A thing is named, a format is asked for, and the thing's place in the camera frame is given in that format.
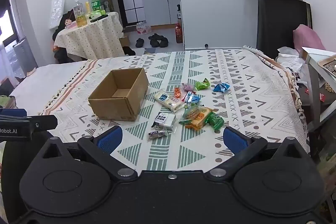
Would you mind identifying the round table with dotted cloth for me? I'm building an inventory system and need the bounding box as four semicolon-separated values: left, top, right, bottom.
53;12;125;60

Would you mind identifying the pink pillow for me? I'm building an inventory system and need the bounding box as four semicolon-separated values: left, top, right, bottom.
293;25;326;52

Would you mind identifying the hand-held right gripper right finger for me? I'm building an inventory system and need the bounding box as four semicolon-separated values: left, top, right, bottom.
205;126;308;179

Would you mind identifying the white bed sheet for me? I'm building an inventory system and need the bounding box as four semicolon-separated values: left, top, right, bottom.
9;60;88;109

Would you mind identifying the biscuit packet with green edges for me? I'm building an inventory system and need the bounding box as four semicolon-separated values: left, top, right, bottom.
182;105;213;122

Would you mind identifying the small clear black-print packet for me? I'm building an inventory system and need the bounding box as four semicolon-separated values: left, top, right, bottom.
148;130;168;140

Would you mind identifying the long white snack packet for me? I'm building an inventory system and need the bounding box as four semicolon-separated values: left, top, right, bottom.
154;89;187;112

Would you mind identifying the cardboard box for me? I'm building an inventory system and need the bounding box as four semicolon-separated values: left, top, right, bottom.
88;68;150;122

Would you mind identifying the black remote control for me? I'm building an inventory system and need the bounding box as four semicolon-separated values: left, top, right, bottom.
89;15;109;23

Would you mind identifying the pink box with figurine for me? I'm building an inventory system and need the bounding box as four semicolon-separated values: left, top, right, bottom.
64;18;78;29

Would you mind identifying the small blue and green packet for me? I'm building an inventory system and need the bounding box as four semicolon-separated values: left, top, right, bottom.
184;93;201;109

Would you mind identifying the tray with small items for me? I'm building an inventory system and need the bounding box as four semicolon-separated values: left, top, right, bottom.
318;55;336;73

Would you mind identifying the white kitchen cabinet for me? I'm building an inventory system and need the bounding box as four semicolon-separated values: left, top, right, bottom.
141;0;181;26

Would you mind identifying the clear bottle with yellow liquid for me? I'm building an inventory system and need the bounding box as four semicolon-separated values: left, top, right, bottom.
73;0;88;28

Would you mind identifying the white crumpled cloth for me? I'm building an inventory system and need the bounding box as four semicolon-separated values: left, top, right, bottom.
277;47;306;75

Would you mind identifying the orange yellow snack packet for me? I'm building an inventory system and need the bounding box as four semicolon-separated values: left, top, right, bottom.
179;118;209;130

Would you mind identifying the bubble wrap sheet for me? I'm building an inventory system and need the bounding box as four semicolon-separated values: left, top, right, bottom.
49;0;65;29

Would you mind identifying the light green cloth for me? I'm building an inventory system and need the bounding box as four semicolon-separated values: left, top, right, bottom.
0;95;17;109

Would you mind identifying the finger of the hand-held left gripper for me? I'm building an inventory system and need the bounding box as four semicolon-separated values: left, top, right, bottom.
0;108;27;116
0;115;58;132

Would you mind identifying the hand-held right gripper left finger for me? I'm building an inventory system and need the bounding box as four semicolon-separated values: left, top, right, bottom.
37;126;138;179

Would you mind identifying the dark green snack packet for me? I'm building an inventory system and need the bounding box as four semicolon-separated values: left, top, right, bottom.
206;112;225;132

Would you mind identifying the white side table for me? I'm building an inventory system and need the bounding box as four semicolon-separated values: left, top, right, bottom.
299;47;336;132

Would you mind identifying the pink water bottle pack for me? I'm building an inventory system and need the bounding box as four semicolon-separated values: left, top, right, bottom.
136;22;152;35

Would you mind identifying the green tissue pack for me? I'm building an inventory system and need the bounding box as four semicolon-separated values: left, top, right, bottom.
86;10;108;20

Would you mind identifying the white packet with black label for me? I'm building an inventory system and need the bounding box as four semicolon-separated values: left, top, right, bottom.
152;112;176;132

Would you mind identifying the small blue snack packet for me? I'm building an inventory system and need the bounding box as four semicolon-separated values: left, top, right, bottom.
213;82;231;93

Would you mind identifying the small light green snack packet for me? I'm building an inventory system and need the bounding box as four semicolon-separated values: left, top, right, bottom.
196;78;211;90

